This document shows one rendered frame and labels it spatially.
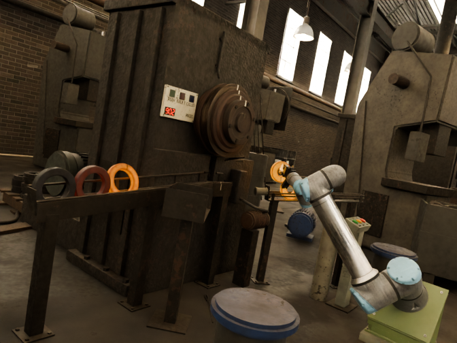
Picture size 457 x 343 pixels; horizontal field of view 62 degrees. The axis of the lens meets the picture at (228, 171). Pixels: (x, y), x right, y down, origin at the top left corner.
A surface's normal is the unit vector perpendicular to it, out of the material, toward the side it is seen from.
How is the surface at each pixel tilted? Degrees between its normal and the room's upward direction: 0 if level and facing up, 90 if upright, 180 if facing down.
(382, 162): 90
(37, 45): 90
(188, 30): 90
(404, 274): 44
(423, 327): 49
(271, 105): 92
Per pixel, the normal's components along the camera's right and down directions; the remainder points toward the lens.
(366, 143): -0.78, -0.09
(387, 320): -0.38, -0.69
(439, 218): -0.39, 0.00
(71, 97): 0.86, 0.19
